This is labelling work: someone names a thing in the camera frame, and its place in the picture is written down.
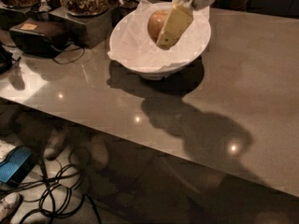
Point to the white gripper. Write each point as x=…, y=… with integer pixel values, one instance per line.
x=179, y=20

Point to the yellow-red apple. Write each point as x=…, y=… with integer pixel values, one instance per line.
x=156, y=23

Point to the white bowl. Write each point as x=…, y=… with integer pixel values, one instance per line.
x=162, y=71

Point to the dark cup with spoon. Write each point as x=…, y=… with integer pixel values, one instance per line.
x=124, y=3

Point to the white paper liner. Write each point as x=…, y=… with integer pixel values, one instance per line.
x=134, y=44

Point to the grey metal stand box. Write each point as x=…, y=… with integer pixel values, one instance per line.
x=86, y=31

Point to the metal serving scoop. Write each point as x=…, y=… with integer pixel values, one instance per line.
x=44, y=7

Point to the black VR headset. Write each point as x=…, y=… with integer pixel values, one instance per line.
x=40, y=38

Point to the blue foot pedal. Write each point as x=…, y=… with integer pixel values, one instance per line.
x=16, y=166

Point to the white shoe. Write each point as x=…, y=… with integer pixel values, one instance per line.
x=8, y=205

